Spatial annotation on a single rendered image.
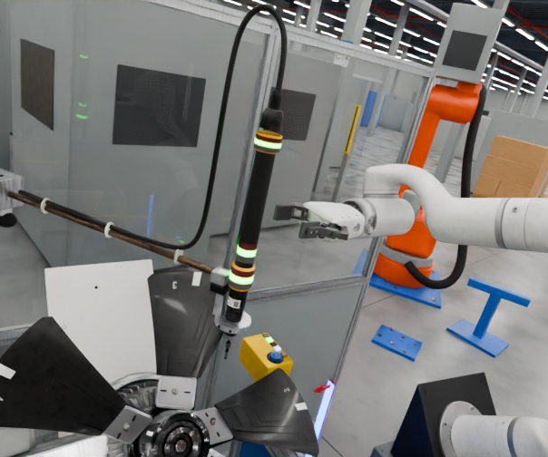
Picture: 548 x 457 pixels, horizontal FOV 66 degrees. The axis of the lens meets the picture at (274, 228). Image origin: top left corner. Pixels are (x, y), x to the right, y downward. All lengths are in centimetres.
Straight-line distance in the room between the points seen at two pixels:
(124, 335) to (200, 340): 27
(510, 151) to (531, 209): 790
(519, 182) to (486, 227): 782
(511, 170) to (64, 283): 808
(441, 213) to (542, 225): 17
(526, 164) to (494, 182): 59
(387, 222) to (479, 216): 19
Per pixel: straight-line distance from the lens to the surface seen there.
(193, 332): 95
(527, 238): 79
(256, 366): 140
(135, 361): 116
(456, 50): 450
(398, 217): 94
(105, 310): 115
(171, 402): 97
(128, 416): 92
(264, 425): 104
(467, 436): 131
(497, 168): 872
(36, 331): 86
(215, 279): 79
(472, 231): 82
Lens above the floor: 191
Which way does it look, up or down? 21 degrees down
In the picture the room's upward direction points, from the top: 12 degrees clockwise
